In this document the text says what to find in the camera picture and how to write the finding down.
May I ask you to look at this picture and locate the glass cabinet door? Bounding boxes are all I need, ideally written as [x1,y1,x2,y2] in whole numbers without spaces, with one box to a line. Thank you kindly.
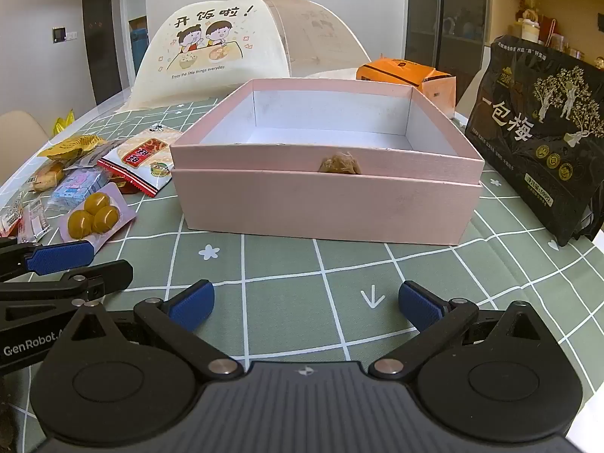
[408,0,487,90]

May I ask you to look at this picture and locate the small red and white packet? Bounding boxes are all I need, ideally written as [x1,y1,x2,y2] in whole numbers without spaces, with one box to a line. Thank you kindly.
[0,191,24,237]

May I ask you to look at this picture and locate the red and white snack packet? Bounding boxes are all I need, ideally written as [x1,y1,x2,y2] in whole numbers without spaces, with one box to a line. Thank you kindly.
[97,127,182,198]

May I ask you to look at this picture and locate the orange cardboard box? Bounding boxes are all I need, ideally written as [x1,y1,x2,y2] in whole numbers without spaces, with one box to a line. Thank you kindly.
[355,58,458,119]

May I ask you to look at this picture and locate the green checked tablecloth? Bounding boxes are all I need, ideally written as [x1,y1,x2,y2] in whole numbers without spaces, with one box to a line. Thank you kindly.
[0,89,604,453]

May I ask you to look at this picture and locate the dark door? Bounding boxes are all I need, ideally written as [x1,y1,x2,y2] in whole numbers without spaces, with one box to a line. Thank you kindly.
[81,0,114,107]

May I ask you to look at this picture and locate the yellow bag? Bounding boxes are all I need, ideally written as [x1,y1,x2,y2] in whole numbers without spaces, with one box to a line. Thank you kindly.
[51,109,76,137]

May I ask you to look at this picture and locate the cream cartoon food cover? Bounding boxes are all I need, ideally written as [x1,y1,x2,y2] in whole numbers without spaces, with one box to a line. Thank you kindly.
[116,0,373,114]

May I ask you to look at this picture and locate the small clear snack packet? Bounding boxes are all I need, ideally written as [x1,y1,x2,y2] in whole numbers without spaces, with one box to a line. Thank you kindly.
[19,198,52,240]

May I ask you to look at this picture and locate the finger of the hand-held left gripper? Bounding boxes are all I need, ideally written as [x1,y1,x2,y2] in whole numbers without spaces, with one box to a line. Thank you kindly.
[0,259,134,322]
[0,237,95,282]

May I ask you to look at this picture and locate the blue bin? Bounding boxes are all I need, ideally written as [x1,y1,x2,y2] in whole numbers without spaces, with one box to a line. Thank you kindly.
[129,28,149,74]

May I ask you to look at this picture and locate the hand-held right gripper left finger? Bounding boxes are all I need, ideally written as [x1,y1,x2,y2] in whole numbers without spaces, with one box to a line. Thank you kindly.
[61,279,246,383]

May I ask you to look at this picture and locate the brown wrapped candy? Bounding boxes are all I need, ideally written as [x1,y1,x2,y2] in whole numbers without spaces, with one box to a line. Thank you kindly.
[318,151,363,176]

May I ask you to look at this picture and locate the cream chair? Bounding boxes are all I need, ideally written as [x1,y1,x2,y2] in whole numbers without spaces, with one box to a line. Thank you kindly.
[0,111,50,190]

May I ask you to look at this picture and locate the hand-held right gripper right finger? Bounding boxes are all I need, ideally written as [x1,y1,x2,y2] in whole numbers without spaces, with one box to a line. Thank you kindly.
[398,280,543,383]

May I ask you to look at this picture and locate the black snack bag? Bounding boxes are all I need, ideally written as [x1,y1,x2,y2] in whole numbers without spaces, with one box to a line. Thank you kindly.
[465,34,604,247]

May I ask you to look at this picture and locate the clear bread packet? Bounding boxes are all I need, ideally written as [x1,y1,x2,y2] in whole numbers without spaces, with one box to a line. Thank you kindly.
[23,160,67,193]

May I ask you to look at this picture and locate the blue candy packet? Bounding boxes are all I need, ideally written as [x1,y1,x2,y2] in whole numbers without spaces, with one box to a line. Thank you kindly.
[47,167,111,213]

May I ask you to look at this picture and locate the pink cardboard box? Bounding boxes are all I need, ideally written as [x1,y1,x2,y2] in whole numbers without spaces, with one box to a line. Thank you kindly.
[170,79,486,185]

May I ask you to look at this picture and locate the yellow candies clear packet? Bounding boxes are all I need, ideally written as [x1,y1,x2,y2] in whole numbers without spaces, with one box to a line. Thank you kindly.
[59,182,139,251]

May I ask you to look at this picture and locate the yellow snack packet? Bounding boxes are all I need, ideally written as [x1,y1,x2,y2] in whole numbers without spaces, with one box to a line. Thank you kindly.
[37,134,108,161]

